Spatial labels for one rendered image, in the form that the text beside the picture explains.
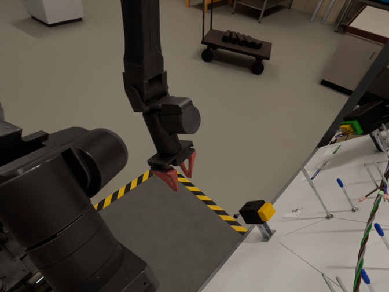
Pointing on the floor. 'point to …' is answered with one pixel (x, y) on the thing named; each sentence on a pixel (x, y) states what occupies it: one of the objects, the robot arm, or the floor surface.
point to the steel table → (260, 4)
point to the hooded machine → (55, 11)
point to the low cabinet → (357, 49)
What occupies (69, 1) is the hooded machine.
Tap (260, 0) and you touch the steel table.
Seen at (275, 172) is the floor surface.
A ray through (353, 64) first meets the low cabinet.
